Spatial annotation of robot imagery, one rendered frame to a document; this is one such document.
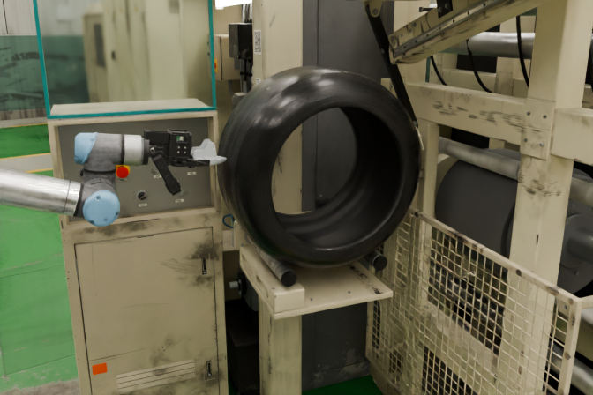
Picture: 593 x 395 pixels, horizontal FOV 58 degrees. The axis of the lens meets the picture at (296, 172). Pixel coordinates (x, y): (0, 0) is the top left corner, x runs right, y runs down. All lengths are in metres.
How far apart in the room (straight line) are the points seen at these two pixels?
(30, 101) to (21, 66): 0.61
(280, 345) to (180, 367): 0.44
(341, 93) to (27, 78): 9.35
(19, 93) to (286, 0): 9.03
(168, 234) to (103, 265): 0.24
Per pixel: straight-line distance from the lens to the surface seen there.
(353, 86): 1.40
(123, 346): 2.18
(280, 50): 1.71
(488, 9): 1.42
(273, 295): 1.50
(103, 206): 1.23
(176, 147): 1.37
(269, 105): 1.35
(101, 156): 1.35
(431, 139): 1.95
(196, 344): 2.22
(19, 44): 10.47
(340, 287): 1.65
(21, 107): 10.54
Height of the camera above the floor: 1.56
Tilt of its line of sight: 15 degrees down
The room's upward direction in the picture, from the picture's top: straight up
